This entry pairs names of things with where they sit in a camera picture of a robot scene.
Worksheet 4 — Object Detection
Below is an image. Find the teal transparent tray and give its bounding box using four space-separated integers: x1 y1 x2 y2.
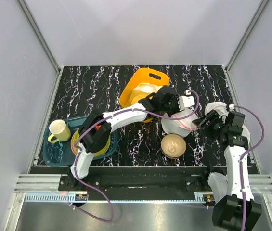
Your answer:
42 115 118 167

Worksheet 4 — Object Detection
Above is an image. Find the yellow-green dotted plate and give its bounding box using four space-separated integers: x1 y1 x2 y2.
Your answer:
73 130 111 160

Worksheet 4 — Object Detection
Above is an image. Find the flat pink-rimmed mesh bag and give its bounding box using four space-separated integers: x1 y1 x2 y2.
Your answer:
239 124 251 151

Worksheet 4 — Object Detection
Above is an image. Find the yellow plastic basket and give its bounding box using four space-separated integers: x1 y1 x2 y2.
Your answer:
119 67 170 123

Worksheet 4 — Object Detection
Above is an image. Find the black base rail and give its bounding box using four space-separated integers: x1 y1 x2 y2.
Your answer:
58 166 213 193

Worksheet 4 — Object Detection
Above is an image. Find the pale yellow mug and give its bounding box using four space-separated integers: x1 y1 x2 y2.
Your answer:
48 119 71 143

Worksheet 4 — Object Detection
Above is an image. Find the purple cable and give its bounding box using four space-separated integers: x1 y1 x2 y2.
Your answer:
74 90 201 222
181 105 264 231

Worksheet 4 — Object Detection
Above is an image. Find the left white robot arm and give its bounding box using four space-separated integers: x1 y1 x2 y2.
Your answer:
69 86 199 191

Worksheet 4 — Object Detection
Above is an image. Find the white mesh laundry bag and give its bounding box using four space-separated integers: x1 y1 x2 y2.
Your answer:
161 113 199 138

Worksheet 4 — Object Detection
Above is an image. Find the beige bra in basket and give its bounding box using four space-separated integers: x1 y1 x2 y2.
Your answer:
129 83 162 105

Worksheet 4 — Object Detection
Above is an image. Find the pink plate under green plate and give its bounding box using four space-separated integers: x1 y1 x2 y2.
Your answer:
70 136 78 156

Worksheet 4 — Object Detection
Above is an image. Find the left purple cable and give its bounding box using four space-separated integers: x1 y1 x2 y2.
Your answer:
74 90 201 222

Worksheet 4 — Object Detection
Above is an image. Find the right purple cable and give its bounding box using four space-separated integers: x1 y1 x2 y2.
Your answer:
181 105 264 231

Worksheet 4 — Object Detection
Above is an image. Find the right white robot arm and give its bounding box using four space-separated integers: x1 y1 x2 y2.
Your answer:
193 102 262 231

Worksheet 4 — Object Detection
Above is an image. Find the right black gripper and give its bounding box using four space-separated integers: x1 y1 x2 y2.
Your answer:
192 109 228 141

